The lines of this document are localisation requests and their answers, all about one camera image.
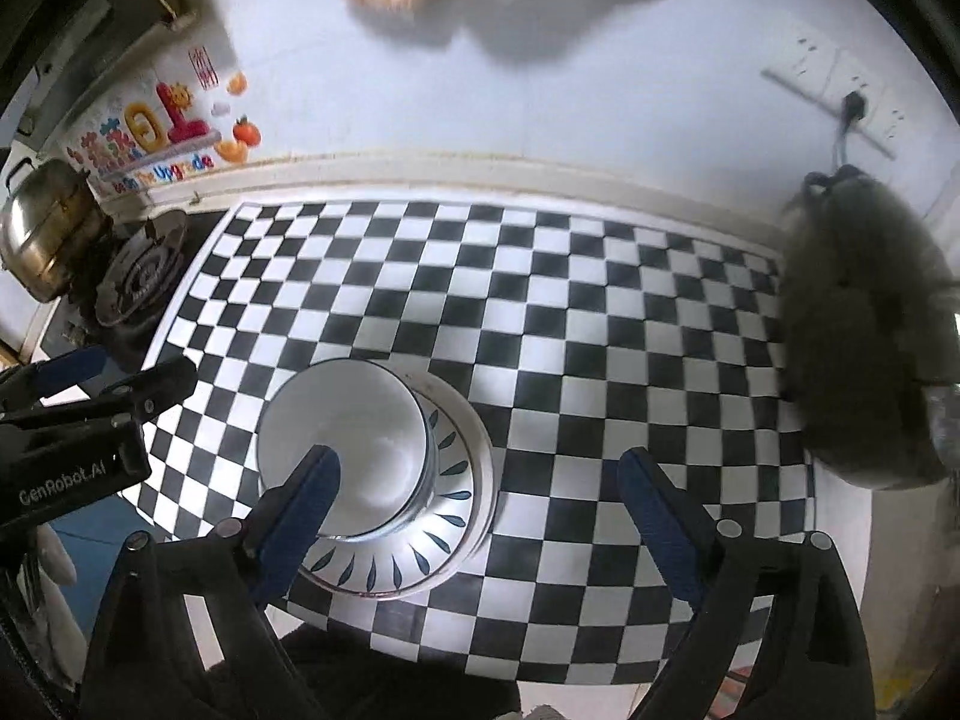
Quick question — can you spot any white bowl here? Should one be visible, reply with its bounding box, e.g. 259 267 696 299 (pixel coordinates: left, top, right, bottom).
256 359 438 543

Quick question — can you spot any gas stove burner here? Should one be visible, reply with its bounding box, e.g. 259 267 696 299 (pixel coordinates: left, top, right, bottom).
94 210 189 328

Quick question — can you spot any steel pot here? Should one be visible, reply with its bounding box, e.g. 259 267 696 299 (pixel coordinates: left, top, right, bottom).
2 158 112 304

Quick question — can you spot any white leaf-patterned plate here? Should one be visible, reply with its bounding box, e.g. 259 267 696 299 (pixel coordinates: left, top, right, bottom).
299 362 501 601

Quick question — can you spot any black rice cooker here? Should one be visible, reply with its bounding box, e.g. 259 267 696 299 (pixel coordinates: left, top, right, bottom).
779 166 958 491

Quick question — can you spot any black white checkered mat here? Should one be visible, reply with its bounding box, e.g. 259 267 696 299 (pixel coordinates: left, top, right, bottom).
130 200 815 684

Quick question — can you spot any colourful wall sticker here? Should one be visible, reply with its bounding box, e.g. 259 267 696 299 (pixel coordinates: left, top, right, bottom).
53 37 262 197

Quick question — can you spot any black power cable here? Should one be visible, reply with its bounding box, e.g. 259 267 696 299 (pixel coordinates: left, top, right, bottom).
800 88 872 197

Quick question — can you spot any white wall socket strip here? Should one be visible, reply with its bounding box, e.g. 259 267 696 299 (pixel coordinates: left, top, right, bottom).
761 16 911 160

